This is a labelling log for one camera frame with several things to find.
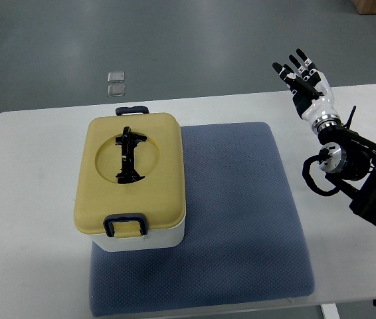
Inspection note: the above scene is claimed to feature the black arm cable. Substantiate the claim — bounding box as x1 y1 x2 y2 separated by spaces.
301 154 341 197

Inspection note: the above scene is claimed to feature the clear floor tile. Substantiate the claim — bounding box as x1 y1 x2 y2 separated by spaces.
108 84 126 97
108 70 125 83

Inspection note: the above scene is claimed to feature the white table leg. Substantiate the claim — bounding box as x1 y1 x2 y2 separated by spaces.
320 303 341 319

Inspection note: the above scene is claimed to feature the lower clear floor tile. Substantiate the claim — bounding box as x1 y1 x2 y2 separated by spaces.
108 84 126 97

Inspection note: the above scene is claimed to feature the blue fabric cushion mat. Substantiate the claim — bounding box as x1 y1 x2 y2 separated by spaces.
89 122 314 316

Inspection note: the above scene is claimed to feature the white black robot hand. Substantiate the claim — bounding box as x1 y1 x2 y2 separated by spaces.
272 49 339 124

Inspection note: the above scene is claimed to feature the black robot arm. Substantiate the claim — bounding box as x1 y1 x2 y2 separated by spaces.
302 108 376 226

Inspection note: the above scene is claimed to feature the white storage box base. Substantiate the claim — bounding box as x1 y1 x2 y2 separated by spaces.
90 213 186 252

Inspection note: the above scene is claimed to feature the upper clear floor tile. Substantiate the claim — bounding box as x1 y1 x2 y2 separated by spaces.
108 70 125 83

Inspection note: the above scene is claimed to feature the yellow storage box lid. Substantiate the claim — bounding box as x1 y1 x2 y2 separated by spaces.
74 112 186 239

